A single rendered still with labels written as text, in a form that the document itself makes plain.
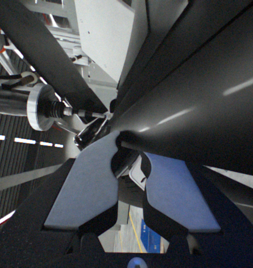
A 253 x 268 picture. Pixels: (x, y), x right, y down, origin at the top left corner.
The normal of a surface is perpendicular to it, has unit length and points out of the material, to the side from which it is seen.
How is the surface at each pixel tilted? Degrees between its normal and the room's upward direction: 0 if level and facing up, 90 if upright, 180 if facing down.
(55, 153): 90
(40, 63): 139
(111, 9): 50
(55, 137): 90
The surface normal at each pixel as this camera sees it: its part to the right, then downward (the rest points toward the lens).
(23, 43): 0.87, -0.44
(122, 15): -0.70, 0.62
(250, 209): -0.62, 0.00
